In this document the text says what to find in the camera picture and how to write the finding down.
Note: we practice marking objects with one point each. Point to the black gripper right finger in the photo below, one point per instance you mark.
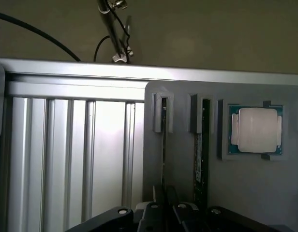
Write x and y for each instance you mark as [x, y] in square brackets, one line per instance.
[183, 217]

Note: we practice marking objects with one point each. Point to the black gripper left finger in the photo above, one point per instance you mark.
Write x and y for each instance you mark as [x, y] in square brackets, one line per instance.
[151, 217]

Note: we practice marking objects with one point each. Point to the grey parts rack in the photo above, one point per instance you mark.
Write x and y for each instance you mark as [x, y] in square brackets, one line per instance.
[248, 193]

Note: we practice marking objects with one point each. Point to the silver CPU chip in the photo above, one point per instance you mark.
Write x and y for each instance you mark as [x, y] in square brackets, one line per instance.
[257, 130]

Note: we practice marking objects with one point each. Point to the silver metal stand pole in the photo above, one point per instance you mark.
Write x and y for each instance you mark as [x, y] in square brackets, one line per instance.
[112, 29]

